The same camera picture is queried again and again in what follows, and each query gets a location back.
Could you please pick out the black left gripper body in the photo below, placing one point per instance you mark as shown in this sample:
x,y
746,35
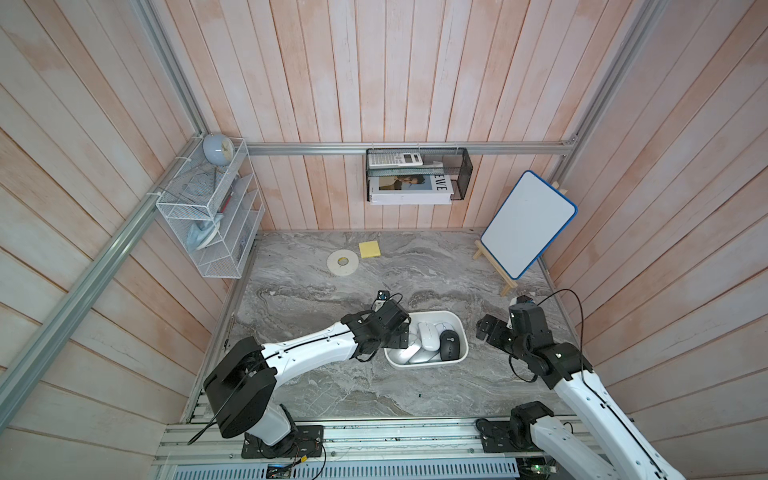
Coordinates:
x,y
392,340

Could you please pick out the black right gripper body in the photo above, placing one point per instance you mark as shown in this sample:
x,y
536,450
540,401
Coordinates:
x,y
502,336

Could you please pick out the silver computer mouse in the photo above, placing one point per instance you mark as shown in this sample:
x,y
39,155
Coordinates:
x,y
414,353

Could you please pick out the white plastic storage box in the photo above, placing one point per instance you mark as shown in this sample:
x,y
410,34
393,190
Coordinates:
x,y
443,320

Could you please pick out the black computer mouse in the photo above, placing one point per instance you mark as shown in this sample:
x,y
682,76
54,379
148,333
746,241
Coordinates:
x,y
450,346

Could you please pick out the white slim computer mouse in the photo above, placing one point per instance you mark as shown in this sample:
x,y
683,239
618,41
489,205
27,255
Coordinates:
x,y
429,336

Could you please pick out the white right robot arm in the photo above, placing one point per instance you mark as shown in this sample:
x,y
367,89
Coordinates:
x,y
626,453

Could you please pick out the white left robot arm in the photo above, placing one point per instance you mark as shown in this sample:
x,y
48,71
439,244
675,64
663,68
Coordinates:
x,y
241,385

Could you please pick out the small wooden easel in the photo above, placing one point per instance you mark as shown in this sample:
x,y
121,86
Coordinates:
x,y
509,283

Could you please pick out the white tape roll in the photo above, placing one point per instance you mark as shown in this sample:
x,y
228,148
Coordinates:
x,y
342,262

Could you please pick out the yellow sticky note pad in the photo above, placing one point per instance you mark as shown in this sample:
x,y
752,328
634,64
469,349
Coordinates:
x,y
369,249

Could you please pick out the blue framed whiteboard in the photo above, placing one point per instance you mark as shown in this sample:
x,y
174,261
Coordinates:
x,y
530,218

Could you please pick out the white magazine book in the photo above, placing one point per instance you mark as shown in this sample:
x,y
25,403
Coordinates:
x,y
425,185

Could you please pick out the white calculator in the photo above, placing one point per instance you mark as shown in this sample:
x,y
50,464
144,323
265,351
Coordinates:
x,y
390,160

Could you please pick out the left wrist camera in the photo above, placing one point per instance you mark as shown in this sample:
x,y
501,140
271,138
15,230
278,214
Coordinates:
x,y
381,298

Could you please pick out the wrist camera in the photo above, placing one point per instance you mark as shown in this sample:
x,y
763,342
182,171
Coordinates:
x,y
381,298
523,302

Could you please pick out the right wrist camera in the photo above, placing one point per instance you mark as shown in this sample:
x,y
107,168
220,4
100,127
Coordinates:
x,y
523,302

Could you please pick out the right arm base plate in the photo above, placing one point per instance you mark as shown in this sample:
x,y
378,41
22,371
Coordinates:
x,y
505,436

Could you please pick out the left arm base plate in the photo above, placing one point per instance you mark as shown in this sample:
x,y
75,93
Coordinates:
x,y
304,441

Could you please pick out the black mesh wall basket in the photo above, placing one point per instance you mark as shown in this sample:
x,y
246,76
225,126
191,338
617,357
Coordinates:
x,y
456,161

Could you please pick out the white wire wall shelf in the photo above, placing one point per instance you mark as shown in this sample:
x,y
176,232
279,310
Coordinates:
x,y
214,212

